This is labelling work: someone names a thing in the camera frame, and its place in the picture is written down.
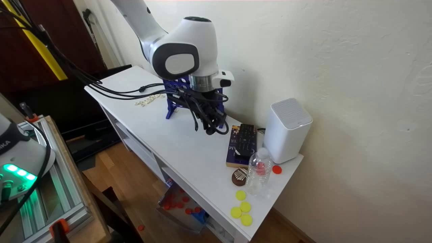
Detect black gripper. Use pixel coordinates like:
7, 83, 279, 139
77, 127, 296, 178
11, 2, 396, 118
188, 89, 229, 131

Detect white robot base green light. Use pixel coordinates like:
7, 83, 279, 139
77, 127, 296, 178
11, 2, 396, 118
0, 114, 56, 204

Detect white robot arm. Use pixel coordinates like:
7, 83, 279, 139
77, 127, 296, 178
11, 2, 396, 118
111, 0, 234, 135

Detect blue connect four grid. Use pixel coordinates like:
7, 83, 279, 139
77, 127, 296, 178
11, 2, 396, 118
162, 77, 227, 120

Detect black remote control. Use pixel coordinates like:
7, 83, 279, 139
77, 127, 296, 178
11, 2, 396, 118
235, 124, 257, 158

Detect purple brown book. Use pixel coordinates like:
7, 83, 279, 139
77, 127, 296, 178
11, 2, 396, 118
226, 124, 257, 167

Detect beige letter tiles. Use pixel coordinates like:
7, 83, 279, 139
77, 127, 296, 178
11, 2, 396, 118
134, 94, 165, 106

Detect brown round coaster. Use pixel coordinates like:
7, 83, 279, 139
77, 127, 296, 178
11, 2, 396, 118
231, 168, 248, 186

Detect clear plastic bottle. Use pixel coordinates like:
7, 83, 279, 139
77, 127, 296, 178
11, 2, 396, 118
248, 147, 273, 194

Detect white speaker box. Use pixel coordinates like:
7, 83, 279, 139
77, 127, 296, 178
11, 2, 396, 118
265, 98, 314, 163

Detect red disc by speaker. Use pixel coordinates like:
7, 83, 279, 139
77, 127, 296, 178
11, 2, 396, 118
272, 164, 283, 174

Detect yellow disc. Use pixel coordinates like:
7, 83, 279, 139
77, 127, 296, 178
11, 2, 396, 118
235, 190, 248, 201
241, 214, 253, 226
231, 206, 243, 218
241, 201, 253, 212

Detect game box on shelf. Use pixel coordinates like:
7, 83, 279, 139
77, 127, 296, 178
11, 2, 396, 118
158, 183, 208, 233

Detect yellow black tripod leg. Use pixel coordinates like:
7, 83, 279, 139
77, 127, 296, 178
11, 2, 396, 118
2, 0, 68, 81

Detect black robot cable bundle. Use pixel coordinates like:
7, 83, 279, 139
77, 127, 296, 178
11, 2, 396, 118
0, 0, 231, 136

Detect metal frame with clamp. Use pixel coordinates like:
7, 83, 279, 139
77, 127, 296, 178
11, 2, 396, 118
19, 116, 94, 243

